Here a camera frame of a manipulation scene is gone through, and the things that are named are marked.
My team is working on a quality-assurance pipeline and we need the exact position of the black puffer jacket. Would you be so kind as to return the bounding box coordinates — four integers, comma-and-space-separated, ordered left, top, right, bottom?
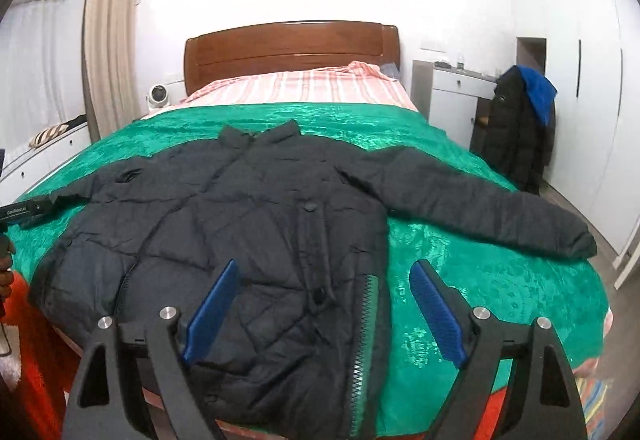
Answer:
30, 121, 597, 439

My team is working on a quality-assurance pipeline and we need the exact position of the person's left hand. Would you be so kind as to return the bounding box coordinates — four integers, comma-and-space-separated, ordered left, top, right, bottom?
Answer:
0, 241, 15, 301

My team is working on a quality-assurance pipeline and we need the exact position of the white window-side cabinet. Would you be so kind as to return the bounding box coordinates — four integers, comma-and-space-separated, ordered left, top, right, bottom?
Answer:
0, 123, 91, 205

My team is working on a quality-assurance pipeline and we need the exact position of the orange red blanket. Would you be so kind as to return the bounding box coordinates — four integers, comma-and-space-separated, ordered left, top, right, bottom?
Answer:
1, 273, 80, 439

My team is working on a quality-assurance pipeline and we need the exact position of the green patterned bedspread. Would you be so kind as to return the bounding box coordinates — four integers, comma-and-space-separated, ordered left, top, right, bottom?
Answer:
36, 103, 608, 437

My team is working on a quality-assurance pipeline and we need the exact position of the striped folded cloth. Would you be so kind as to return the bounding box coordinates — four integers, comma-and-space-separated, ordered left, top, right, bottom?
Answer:
29, 123, 70, 149

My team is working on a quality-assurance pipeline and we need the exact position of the white sheer curtain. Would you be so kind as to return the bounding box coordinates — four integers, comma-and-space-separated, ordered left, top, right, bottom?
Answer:
1, 0, 86, 161

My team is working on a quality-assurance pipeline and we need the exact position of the small white fan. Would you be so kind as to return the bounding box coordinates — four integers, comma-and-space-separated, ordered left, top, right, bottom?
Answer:
146, 84, 170, 111

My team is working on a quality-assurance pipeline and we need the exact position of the black coat on chair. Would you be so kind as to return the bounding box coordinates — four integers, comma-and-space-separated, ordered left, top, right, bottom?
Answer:
480, 65, 555, 195

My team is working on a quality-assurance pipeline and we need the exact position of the beige curtain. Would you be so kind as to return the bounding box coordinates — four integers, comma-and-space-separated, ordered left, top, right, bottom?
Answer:
81, 0, 141, 142

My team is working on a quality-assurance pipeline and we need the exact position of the white desk with drawers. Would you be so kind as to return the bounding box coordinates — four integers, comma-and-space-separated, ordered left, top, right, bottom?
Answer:
410, 60, 496, 149

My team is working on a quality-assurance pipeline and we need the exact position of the blue garment on chair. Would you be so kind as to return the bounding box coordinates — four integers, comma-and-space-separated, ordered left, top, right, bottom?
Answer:
516, 65, 558, 127

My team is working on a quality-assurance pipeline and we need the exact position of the pink plaid bed sheet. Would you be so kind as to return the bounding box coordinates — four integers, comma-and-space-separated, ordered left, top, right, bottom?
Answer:
146, 60, 416, 119

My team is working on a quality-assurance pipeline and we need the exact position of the brown wooden headboard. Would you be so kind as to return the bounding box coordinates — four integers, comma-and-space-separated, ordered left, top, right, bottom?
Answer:
183, 20, 400, 96

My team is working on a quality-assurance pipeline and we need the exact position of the white wardrobe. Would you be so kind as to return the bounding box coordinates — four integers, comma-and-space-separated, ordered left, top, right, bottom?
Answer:
514, 0, 639, 251

